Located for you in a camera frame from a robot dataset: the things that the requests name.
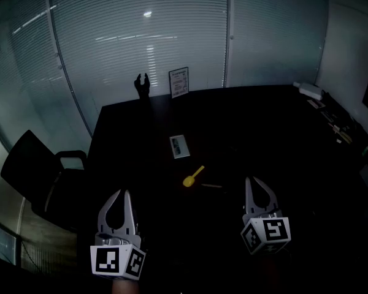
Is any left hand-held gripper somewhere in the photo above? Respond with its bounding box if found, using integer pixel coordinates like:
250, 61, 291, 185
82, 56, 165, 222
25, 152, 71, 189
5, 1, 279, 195
90, 189, 147, 281

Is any yellow plastic scoop trash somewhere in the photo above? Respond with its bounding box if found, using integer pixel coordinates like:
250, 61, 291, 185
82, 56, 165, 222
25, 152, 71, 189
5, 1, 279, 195
182, 165, 205, 188

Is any black claw-shaped stand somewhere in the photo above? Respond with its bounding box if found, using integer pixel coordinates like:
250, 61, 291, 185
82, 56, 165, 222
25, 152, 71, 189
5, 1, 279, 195
134, 73, 151, 100

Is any white box device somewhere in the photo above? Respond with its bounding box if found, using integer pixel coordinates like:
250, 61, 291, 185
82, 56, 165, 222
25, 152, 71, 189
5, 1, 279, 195
292, 81, 323, 101

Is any black table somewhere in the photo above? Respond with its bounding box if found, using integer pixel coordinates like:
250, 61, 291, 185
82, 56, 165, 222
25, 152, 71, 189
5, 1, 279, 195
75, 84, 368, 294

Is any white packet trash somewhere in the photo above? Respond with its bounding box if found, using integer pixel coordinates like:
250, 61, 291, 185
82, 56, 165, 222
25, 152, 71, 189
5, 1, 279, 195
169, 134, 191, 160

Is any black office chair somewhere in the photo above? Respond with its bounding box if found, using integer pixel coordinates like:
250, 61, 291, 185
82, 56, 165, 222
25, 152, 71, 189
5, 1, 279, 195
0, 129, 89, 228

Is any black framed paper sign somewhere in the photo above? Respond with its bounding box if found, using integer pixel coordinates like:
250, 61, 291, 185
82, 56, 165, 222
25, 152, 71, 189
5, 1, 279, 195
168, 66, 190, 99

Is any person's left forearm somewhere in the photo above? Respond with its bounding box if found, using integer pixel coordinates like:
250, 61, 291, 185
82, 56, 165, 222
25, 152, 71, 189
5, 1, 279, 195
111, 279, 141, 294

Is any dark side cabinet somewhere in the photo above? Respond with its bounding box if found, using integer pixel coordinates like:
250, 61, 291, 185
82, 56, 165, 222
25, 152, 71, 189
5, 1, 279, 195
306, 89, 368, 180

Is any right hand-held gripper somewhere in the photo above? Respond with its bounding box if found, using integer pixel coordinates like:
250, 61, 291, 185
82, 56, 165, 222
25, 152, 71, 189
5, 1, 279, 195
240, 176, 292, 255

